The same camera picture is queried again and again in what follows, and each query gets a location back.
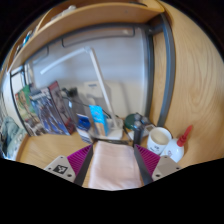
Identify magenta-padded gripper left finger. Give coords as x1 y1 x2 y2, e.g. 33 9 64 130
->
43 143 95 187

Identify pale pink towel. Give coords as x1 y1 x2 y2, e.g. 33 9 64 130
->
87 140 144 191

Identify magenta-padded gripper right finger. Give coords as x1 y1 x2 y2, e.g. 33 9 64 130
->
133 143 184 186

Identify grey metal desk frame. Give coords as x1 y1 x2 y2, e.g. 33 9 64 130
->
9 13 177 128

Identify small blue box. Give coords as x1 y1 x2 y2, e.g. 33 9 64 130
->
75 113 95 144

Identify white box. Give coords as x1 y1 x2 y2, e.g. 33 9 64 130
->
83 81 103 100

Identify white mug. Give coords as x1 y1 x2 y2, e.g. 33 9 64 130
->
146 126 173 156

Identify bed with bedding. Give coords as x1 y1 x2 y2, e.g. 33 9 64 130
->
0 115 26 161

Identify light blue card package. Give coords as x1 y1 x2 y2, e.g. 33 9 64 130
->
88 104 110 137

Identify grey translucent water bottle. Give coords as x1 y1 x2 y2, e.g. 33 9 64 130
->
69 96 91 129

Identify wooden shelf unit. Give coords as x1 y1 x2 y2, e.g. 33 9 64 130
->
6 0 166 73

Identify white desk lamp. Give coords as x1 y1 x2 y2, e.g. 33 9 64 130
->
39 45 125 141

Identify green round tin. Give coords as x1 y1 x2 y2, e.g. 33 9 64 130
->
123 113 143 132

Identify blue robot model kit box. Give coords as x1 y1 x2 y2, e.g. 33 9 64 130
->
28 80 77 136

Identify white red-pump lotion bottle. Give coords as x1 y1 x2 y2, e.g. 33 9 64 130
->
160 124 194 163

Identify green toy figure box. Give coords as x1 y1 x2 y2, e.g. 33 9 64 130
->
14 84 43 137

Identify black cylindrical device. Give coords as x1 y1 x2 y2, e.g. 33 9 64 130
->
132 121 145 148

